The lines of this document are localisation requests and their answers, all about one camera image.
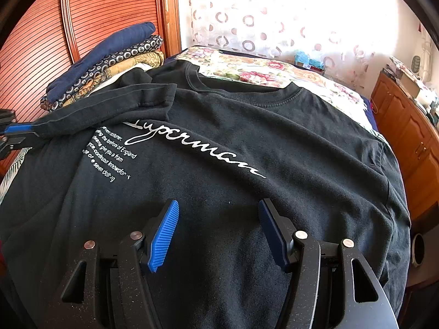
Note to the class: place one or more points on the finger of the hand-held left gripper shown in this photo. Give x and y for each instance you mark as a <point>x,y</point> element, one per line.
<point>21,129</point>
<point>12,145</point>

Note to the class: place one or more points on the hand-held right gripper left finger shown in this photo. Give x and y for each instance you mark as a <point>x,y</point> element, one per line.
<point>164,236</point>

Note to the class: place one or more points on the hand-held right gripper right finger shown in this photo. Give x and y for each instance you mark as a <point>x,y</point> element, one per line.
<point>271,233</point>

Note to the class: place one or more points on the black printed t-shirt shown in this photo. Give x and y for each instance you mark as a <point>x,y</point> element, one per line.
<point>223,137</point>

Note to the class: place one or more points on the white folded cloth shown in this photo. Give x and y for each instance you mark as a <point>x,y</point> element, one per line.
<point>132,68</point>

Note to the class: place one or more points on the yellow floral folded cloth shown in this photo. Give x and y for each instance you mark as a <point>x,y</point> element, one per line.
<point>145,60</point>

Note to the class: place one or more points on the round trash bin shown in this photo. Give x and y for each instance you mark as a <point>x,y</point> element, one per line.
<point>418,250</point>

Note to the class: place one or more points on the wooden headboard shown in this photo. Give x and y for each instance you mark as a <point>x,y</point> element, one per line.
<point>103,0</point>

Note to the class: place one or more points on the floral bedspread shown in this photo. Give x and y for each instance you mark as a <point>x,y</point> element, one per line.
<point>260,72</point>

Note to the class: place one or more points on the wooden cabinet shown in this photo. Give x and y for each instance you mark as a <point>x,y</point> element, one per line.
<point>404,133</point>

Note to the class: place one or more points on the turquoise packet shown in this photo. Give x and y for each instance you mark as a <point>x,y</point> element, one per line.
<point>308,60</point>

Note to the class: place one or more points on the cardboard box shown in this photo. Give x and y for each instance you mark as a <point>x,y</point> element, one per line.
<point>410,84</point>

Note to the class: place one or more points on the sheer circle-patterned curtain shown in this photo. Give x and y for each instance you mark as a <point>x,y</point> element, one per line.
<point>274,13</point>

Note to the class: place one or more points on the small white fan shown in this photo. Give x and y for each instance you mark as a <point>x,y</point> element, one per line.
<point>417,62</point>

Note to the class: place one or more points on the patterned side curtain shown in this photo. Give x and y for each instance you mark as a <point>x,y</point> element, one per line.
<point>427,48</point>

